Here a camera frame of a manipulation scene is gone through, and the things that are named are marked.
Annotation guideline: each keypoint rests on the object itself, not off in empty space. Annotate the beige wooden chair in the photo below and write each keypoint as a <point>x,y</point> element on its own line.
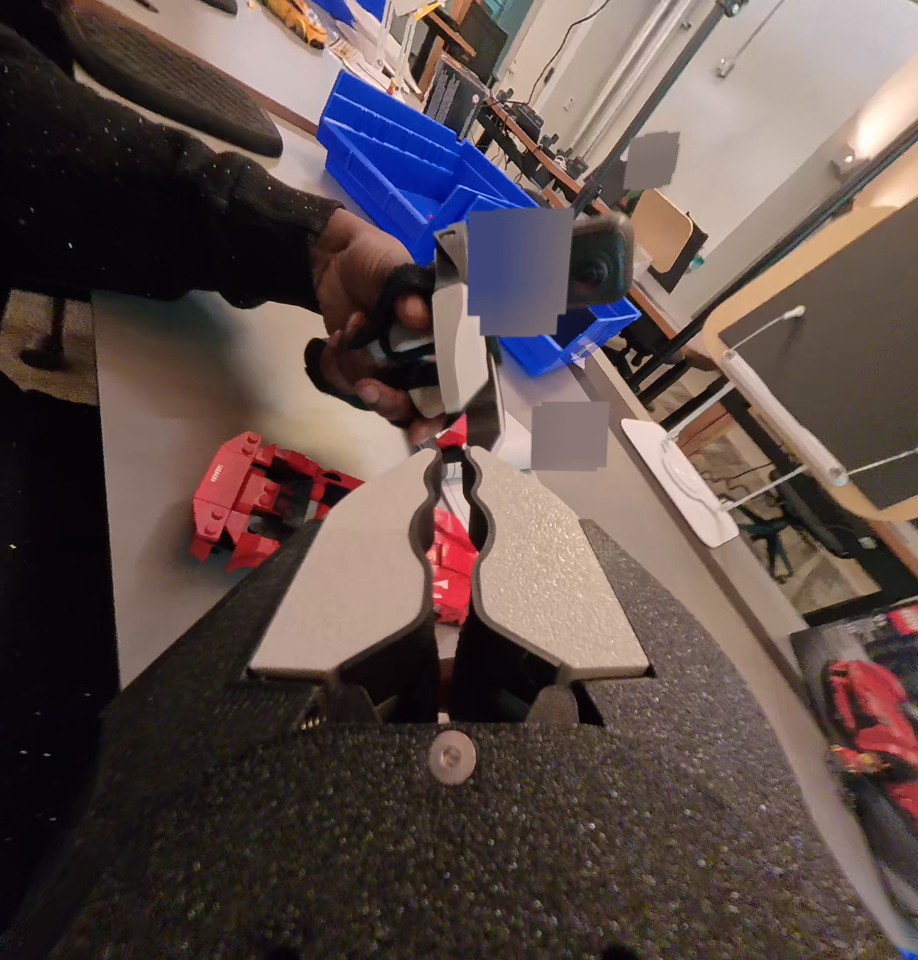
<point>665,232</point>

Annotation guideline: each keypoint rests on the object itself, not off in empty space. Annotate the person's left hand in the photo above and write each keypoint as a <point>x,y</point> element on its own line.
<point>354,262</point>

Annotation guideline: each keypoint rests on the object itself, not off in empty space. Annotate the blue plastic bin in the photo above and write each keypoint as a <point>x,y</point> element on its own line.
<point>534,352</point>
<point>384,150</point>

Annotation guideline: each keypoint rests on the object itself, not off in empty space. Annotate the red lego car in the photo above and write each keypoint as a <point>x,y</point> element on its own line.
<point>233,487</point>

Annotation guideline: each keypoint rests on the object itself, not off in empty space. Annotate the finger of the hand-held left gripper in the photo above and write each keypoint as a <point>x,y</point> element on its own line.
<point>485,420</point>
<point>462,352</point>

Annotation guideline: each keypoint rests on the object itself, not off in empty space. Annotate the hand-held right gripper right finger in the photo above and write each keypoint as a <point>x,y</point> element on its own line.
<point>556,600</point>

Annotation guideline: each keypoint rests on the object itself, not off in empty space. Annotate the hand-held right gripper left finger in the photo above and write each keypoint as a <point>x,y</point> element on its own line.
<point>346,600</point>

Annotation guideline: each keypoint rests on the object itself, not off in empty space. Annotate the dark board beige rim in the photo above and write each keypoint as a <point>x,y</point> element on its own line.
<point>864,360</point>

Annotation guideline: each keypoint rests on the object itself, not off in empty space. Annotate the black office chair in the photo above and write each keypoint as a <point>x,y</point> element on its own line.
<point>796,525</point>

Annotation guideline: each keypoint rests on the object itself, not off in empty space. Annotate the person's left forearm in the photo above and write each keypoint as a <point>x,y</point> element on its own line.
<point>128,165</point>

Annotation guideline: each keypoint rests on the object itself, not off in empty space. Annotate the yellow lego car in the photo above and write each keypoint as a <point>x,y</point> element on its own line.
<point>297,19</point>

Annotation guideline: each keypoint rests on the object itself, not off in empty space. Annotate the stack of blue bins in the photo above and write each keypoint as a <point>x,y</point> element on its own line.
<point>354,7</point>

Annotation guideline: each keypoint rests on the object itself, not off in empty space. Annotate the black cardboard box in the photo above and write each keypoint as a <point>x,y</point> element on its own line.
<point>451,97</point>

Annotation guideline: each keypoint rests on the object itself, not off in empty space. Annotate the lego set box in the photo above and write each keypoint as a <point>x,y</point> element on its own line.
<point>879,712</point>

